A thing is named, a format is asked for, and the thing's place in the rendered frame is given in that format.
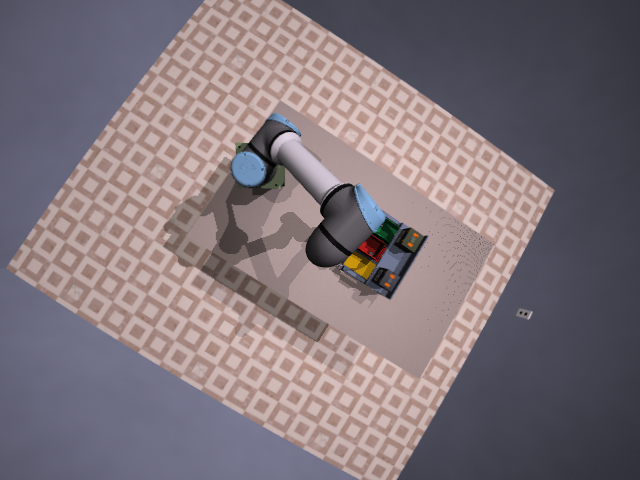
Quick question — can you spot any red bin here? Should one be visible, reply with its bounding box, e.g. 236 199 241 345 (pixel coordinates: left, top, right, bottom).
357 235 386 260

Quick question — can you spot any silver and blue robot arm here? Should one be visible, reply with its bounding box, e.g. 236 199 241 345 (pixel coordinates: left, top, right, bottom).
230 113 385 268

